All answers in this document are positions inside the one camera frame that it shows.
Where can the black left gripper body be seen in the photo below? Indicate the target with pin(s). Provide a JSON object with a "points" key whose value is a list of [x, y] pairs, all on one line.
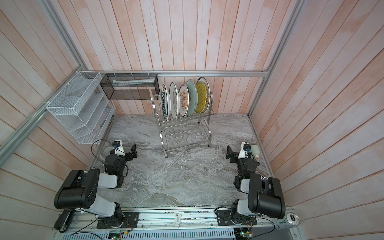
{"points": [[123, 160]]}

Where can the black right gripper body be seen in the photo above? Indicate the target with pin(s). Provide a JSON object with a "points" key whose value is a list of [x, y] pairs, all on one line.
{"points": [[240, 163]]}

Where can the green rim white plate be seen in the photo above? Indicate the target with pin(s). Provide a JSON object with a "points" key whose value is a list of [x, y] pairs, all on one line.
{"points": [[165, 98]]}

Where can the pale green flower plate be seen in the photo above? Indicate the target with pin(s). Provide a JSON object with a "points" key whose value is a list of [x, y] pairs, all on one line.
{"points": [[193, 96]]}

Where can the yellow woven plate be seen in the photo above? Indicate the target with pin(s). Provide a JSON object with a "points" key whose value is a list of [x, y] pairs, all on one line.
{"points": [[203, 94]]}

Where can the white plate with cloud outline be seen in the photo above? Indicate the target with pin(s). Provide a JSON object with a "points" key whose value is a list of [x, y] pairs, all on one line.
{"points": [[174, 98]]}

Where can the small orange sunburst plate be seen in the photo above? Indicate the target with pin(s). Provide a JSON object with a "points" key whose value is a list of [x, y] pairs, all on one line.
{"points": [[184, 100]]}

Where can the large orange sunburst plate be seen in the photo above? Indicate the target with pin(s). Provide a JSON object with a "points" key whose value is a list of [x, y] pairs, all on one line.
{"points": [[209, 98]]}

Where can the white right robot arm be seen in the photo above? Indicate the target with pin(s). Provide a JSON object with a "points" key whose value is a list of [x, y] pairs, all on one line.
{"points": [[264, 195]]}

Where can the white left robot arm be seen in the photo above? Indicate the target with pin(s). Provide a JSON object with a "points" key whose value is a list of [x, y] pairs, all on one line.
{"points": [[79, 191]]}

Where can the steel two-tier dish rack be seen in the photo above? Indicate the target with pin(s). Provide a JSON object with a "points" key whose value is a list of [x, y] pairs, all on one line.
{"points": [[182, 132]]}

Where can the pale green cup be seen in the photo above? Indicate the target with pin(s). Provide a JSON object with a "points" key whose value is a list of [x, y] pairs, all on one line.
{"points": [[256, 152]]}

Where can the silver drink can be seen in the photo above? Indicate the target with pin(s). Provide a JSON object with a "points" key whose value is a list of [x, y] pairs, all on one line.
{"points": [[290, 220]]}

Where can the black remote-like device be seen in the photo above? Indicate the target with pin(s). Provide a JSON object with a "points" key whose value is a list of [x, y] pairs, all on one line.
{"points": [[64, 220]]}

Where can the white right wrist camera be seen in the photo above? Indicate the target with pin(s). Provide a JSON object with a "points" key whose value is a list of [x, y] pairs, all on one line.
{"points": [[245, 152]]}

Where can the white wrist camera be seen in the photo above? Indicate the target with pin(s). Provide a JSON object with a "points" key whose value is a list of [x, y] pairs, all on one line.
{"points": [[245, 152], [118, 148]]}

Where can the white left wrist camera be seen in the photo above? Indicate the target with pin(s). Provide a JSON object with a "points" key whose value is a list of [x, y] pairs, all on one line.
{"points": [[118, 148]]}

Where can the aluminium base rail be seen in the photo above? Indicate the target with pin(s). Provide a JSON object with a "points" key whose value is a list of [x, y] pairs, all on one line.
{"points": [[180, 223]]}

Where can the white wire mesh shelf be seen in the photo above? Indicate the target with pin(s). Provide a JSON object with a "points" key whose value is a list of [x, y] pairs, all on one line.
{"points": [[83, 110]]}

